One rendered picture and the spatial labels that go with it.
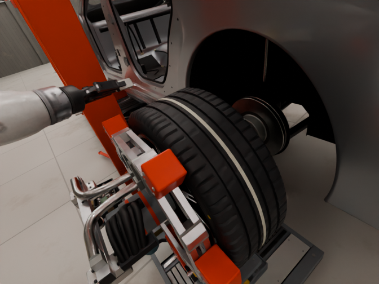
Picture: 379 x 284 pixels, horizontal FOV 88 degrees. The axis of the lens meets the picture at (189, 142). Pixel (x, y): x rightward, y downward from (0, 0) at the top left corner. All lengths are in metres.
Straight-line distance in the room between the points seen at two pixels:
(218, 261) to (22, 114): 0.56
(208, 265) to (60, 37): 0.93
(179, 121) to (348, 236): 1.44
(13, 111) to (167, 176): 0.34
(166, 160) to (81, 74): 0.67
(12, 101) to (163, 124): 0.32
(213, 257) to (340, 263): 1.13
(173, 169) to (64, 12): 0.77
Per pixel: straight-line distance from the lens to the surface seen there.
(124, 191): 0.62
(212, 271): 0.56
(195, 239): 0.51
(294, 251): 1.49
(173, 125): 0.51
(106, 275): 0.54
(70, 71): 0.99
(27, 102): 0.55
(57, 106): 0.57
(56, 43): 0.98
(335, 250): 1.65
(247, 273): 1.26
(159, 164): 0.42
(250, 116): 0.96
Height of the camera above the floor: 1.41
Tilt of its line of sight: 34 degrees down
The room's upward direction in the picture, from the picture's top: 15 degrees counter-clockwise
